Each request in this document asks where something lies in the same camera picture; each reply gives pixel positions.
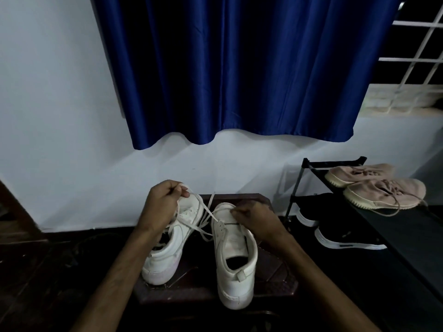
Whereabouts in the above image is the white window grille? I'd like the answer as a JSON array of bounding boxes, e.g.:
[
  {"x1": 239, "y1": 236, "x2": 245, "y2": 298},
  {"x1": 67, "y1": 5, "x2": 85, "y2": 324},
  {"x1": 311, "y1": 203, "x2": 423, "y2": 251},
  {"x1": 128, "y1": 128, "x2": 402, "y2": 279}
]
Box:
[{"x1": 359, "y1": 1, "x2": 443, "y2": 116}]

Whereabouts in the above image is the brown wooden door frame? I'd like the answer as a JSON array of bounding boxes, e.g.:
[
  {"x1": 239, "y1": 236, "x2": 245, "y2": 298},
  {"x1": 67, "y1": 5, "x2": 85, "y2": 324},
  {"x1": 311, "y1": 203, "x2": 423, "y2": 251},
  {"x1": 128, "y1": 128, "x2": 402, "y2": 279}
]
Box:
[{"x1": 0, "y1": 179, "x2": 48, "y2": 244}]

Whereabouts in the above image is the person's left forearm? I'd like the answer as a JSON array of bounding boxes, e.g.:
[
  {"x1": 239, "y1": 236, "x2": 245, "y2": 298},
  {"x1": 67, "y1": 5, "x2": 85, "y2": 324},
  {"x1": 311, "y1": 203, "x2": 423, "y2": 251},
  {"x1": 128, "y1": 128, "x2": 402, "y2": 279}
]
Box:
[{"x1": 71, "y1": 226, "x2": 167, "y2": 332}]

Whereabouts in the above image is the person's right hand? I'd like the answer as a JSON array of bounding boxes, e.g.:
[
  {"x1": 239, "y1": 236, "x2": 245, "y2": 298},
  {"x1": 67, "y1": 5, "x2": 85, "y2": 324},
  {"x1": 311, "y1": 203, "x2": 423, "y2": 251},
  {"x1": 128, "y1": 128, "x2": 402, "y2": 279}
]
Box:
[{"x1": 230, "y1": 200, "x2": 290, "y2": 249}]

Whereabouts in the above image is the person's left hand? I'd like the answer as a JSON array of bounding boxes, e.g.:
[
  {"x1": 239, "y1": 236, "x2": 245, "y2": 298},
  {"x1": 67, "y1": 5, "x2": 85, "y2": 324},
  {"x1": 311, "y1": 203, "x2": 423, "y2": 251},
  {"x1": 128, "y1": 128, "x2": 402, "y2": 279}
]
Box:
[{"x1": 136, "y1": 179, "x2": 191, "y2": 236}]

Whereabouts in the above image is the blue curtain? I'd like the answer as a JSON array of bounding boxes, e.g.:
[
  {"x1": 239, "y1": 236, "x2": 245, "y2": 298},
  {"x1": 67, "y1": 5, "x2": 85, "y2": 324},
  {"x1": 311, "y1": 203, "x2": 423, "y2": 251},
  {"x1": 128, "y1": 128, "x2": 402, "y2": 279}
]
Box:
[{"x1": 90, "y1": 0, "x2": 402, "y2": 151}]

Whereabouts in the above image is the person's right forearm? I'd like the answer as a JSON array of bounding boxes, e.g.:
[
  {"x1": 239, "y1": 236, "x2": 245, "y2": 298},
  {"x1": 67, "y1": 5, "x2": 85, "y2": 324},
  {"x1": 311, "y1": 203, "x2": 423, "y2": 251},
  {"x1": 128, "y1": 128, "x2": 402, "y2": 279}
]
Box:
[{"x1": 273, "y1": 235, "x2": 381, "y2": 332}]

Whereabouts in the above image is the dark brown plastic stool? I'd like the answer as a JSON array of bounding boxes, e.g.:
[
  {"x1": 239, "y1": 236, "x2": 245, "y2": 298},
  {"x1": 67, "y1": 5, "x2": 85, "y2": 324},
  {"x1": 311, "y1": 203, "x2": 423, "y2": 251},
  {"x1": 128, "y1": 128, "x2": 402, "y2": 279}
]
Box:
[{"x1": 133, "y1": 193, "x2": 299, "y2": 305}]

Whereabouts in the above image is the pink sneaker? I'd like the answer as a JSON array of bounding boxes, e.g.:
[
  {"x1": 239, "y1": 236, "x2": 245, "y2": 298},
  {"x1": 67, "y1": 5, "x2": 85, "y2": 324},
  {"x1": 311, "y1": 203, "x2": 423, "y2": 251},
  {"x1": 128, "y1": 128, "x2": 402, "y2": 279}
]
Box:
[
  {"x1": 343, "y1": 178, "x2": 428, "y2": 217},
  {"x1": 324, "y1": 163, "x2": 396, "y2": 188}
]

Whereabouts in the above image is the black shoe rack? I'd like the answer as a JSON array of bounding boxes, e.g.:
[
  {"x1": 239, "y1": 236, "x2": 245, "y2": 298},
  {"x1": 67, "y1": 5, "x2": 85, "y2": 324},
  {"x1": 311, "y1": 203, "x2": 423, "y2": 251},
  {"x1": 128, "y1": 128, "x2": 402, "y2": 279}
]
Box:
[{"x1": 283, "y1": 156, "x2": 443, "y2": 301}]

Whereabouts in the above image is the black sneaker white sole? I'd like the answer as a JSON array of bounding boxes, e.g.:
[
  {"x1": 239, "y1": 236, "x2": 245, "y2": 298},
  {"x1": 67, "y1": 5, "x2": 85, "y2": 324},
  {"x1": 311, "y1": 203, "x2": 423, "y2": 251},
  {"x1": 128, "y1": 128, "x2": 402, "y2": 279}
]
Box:
[
  {"x1": 314, "y1": 226, "x2": 388, "y2": 251},
  {"x1": 295, "y1": 203, "x2": 319, "y2": 228}
]

